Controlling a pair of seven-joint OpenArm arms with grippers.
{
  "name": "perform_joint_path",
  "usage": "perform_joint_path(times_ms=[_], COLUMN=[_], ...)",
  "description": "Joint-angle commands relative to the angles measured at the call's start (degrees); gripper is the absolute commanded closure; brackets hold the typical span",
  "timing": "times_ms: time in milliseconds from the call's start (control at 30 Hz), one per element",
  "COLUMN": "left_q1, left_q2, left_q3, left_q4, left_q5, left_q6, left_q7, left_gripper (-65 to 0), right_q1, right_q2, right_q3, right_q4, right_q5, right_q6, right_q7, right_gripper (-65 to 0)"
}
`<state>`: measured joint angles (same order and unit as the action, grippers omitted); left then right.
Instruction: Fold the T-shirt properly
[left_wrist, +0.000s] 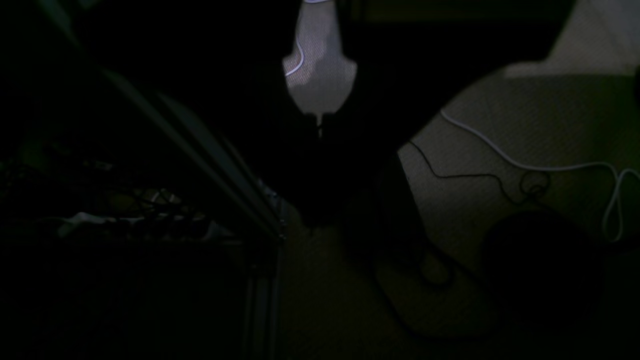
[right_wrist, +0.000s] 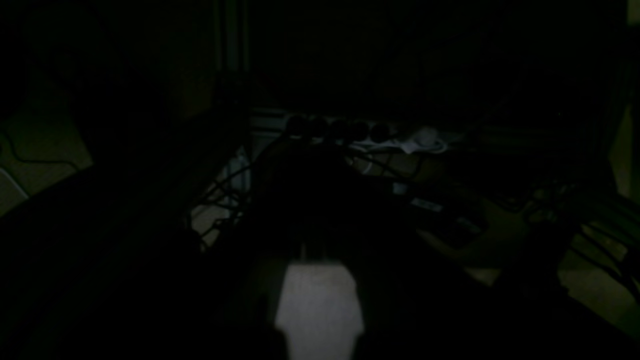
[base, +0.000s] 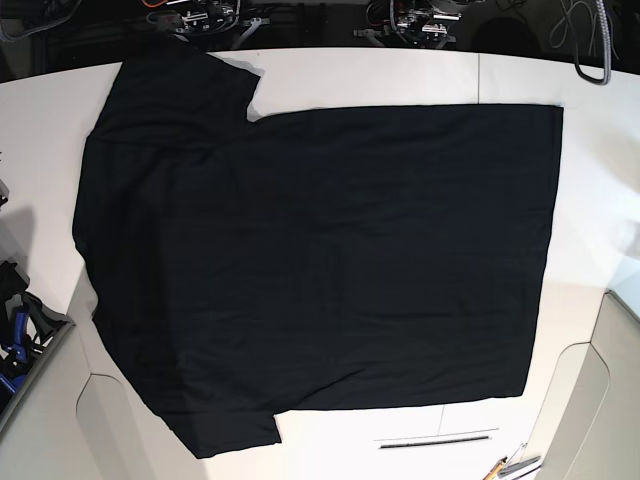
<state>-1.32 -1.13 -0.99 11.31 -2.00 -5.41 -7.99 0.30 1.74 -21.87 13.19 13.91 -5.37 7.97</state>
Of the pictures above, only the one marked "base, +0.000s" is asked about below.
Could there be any black T-shirt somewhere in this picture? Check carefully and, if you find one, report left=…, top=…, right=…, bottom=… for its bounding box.
left=72, top=43, right=563, bottom=459

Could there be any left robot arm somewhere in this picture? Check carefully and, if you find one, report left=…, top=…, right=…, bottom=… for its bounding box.
left=353, top=0, right=472, bottom=50

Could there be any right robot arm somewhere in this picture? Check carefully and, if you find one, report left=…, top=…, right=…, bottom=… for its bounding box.
left=141, top=1, right=270, bottom=51

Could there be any black ruler strip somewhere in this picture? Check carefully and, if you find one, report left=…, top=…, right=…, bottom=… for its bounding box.
left=379, top=435, right=491, bottom=450

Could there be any yellow pencil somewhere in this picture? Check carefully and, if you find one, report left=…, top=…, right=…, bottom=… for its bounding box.
left=483, top=457, right=508, bottom=480

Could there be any grey pen tool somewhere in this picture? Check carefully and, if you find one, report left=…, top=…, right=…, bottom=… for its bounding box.
left=497, top=456, right=542, bottom=480

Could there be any blue black clamp tool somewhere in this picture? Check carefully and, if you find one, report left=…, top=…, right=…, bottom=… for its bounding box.
left=1, top=260, right=68, bottom=399

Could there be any grey braided cable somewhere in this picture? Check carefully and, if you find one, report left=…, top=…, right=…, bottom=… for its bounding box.
left=549, top=0, right=614, bottom=85

